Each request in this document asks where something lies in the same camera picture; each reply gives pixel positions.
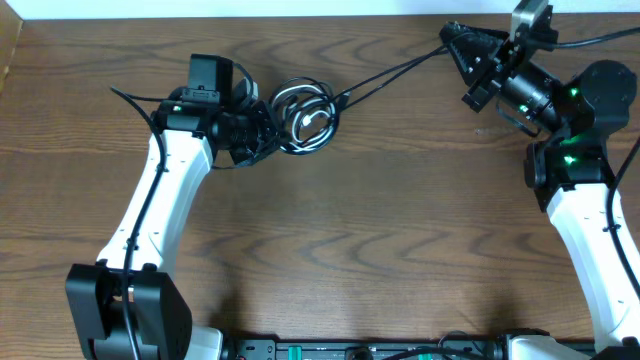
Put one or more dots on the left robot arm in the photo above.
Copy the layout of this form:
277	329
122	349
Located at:
125	305

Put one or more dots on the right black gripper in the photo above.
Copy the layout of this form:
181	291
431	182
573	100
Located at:
474	51

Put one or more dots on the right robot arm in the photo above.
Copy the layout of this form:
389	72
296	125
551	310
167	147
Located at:
566	163

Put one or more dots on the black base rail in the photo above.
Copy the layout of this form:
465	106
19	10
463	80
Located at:
454	347

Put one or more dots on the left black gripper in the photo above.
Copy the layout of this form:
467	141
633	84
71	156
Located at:
271	134

